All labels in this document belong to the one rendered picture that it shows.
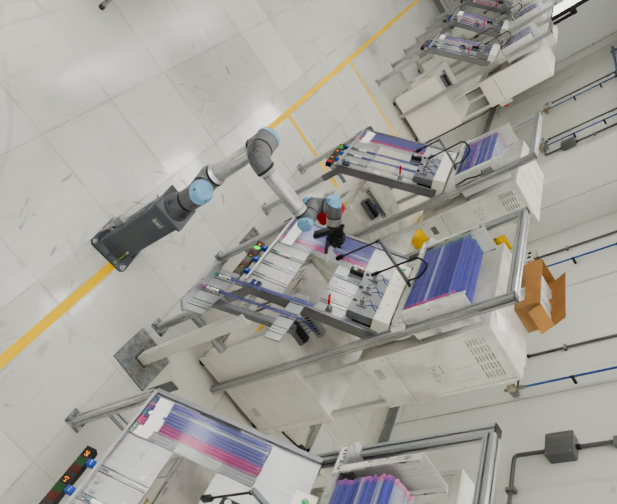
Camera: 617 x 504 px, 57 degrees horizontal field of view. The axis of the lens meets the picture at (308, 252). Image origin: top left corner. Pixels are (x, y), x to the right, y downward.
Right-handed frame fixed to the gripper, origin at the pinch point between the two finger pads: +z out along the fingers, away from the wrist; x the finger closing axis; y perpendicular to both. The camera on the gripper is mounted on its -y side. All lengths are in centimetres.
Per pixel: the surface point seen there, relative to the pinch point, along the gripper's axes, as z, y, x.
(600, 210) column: 96, 161, 284
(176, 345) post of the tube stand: 31, -61, -59
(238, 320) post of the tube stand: 3, -24, -59
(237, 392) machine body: 87, -46, -32
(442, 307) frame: -9, 63, -33
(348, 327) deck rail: 16.4, 20.8, -32.1
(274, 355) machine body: 49, -20, -32
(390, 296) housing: 10.0, 35.5, -9.9
